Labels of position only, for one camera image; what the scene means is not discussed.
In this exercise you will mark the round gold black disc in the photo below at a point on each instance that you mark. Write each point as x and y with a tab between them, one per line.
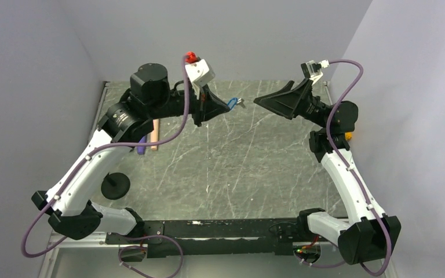
115	186

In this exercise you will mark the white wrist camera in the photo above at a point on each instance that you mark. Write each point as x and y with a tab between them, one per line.
313	70
198	70

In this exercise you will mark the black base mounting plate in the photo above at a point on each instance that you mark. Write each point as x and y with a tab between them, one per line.
278	236

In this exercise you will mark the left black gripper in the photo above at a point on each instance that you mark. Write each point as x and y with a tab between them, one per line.
207	106

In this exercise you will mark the purple microphone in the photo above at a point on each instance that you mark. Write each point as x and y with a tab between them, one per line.
141	149

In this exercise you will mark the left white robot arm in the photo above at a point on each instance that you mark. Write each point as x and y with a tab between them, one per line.
68	204

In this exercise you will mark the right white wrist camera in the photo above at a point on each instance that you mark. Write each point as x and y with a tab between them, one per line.
313	70

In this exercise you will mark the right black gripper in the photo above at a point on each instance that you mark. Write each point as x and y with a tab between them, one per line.
287	103

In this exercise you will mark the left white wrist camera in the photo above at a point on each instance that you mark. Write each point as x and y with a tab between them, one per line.
198	70

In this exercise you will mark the aluminium frame rail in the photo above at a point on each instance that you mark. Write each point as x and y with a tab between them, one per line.
74	258

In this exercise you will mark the pink microphone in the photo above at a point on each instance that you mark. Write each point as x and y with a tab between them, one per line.
154	136

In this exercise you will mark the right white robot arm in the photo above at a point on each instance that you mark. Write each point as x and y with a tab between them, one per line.
369	234

